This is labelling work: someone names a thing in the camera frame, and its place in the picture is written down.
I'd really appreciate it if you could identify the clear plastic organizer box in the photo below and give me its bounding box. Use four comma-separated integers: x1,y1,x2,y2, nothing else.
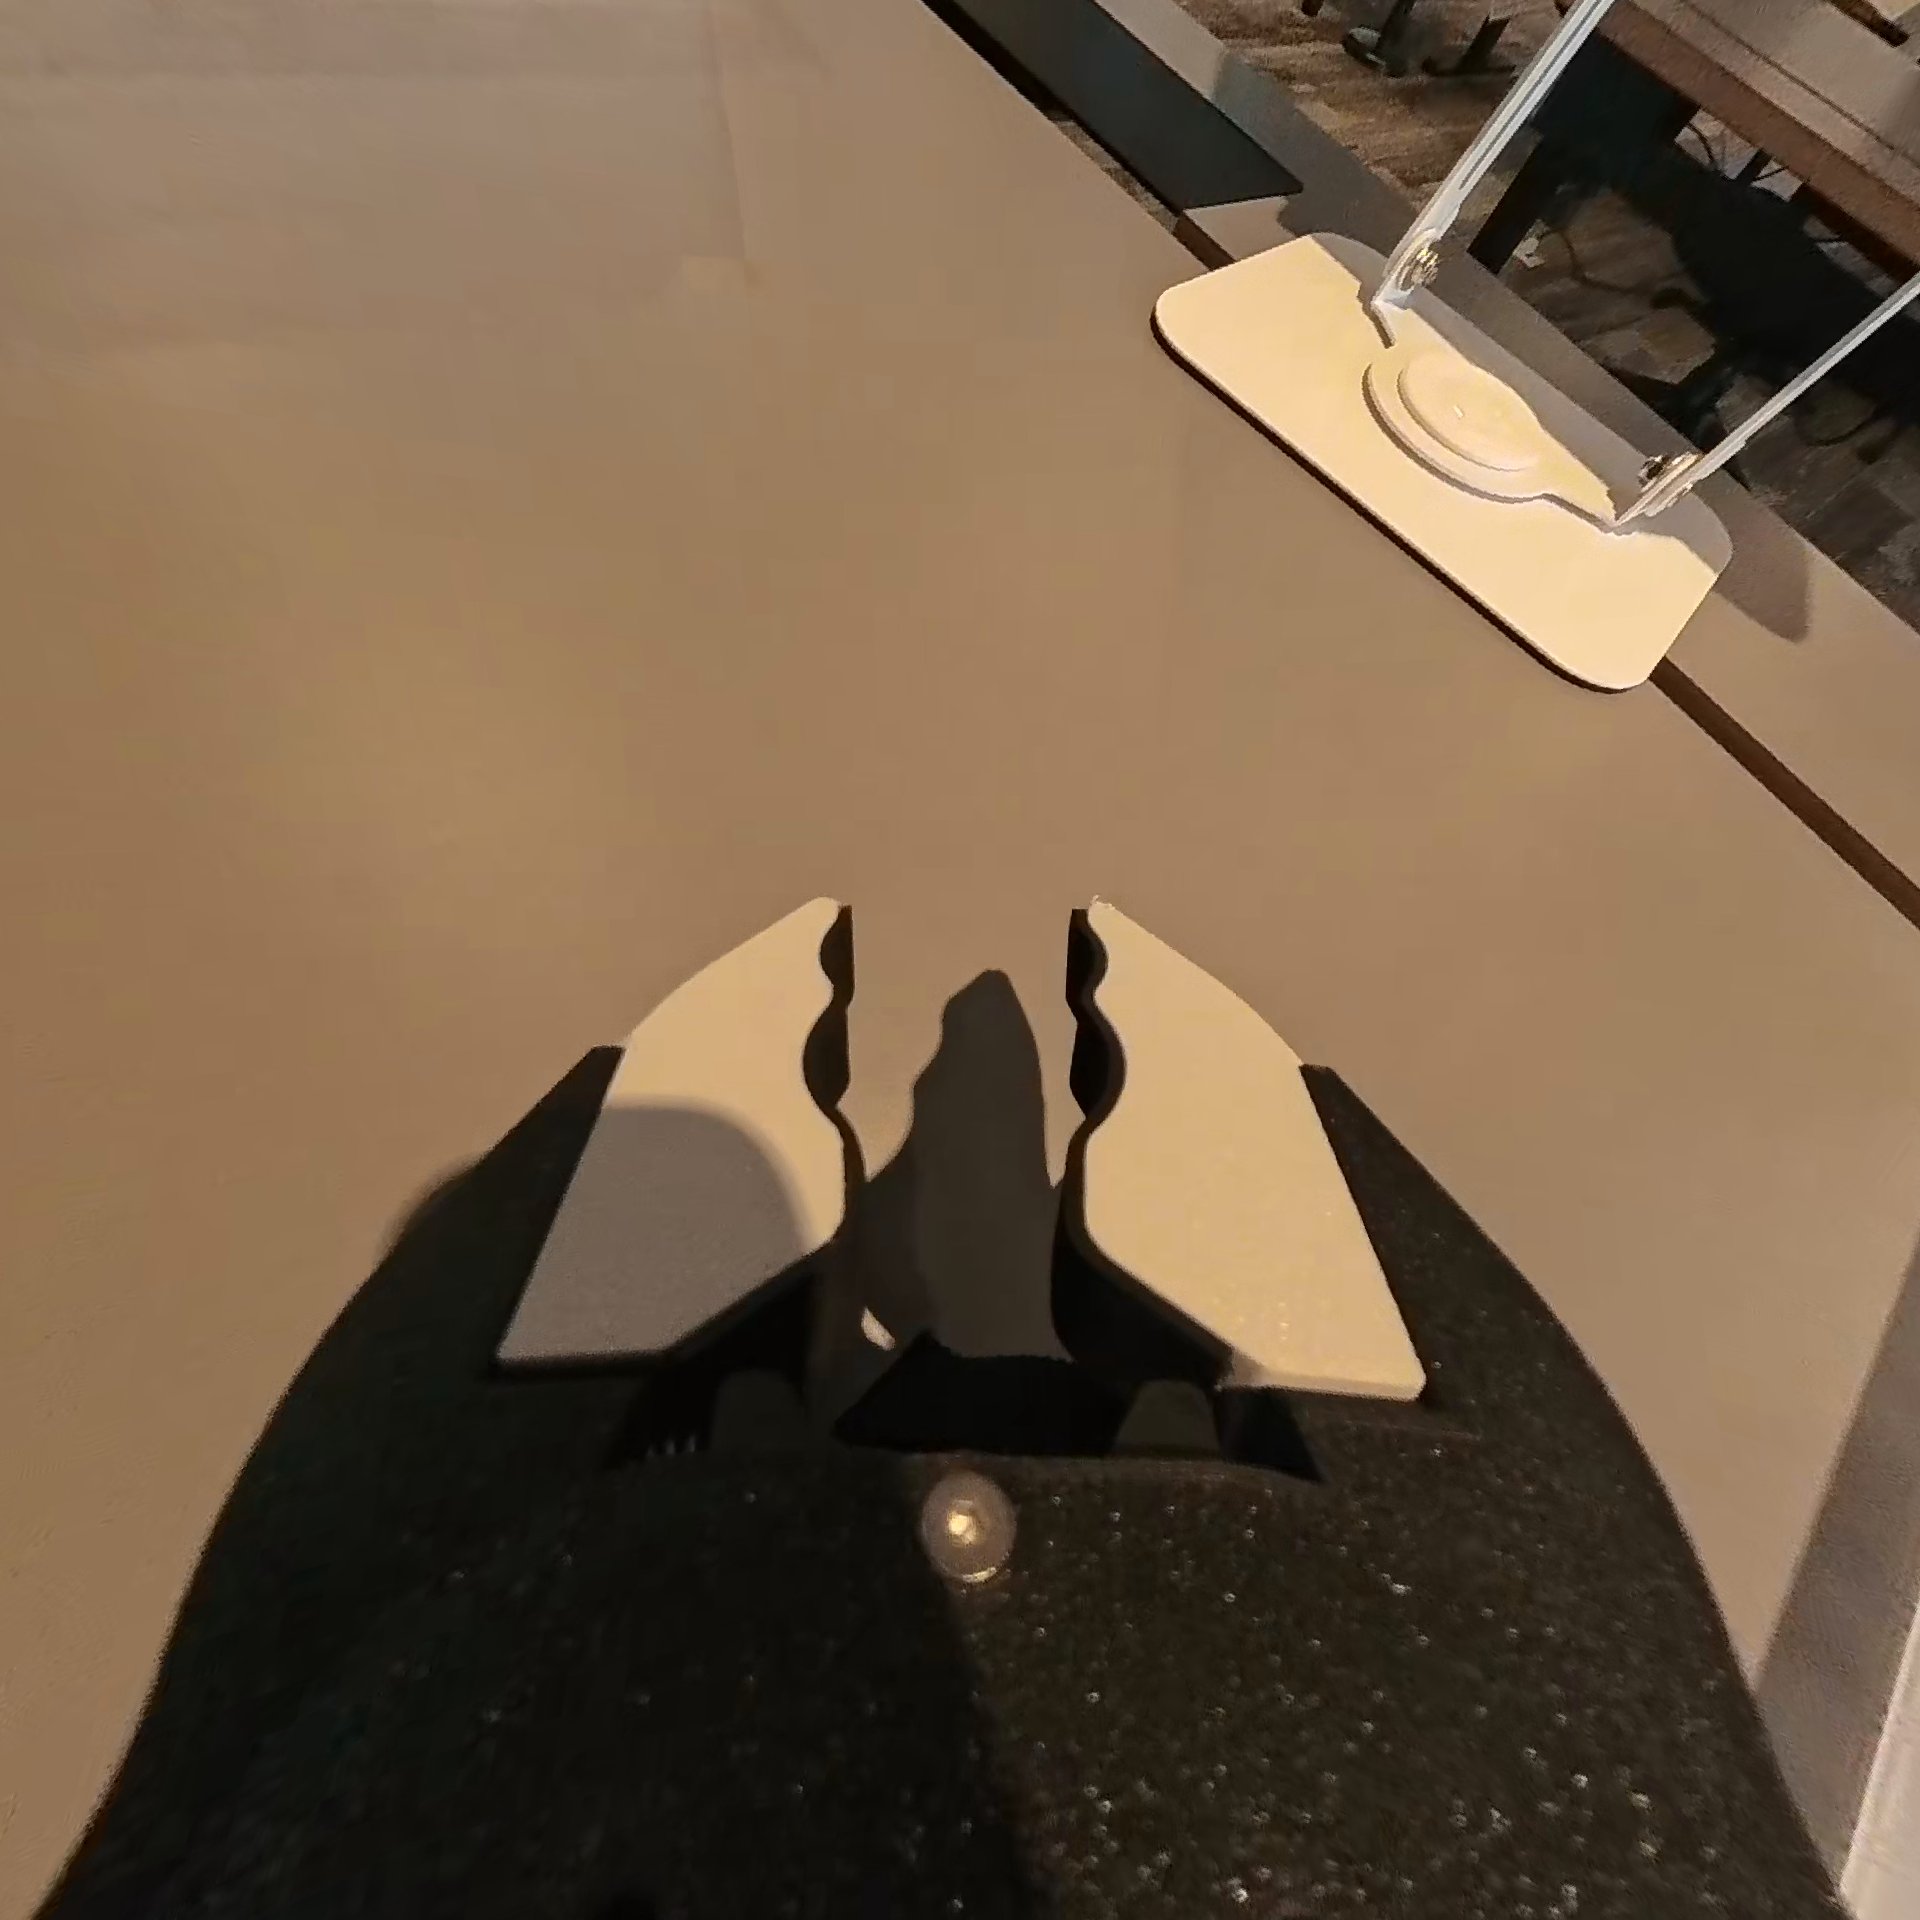
1763,1319,1920,1920

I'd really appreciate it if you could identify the white document stand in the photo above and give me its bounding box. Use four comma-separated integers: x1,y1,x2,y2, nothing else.
1153,0,1920,696

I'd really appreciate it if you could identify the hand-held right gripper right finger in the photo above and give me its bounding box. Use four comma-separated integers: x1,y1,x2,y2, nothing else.
1056,896,1431,1453

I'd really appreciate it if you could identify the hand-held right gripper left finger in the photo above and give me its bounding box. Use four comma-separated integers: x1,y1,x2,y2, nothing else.
495,896,876,1441

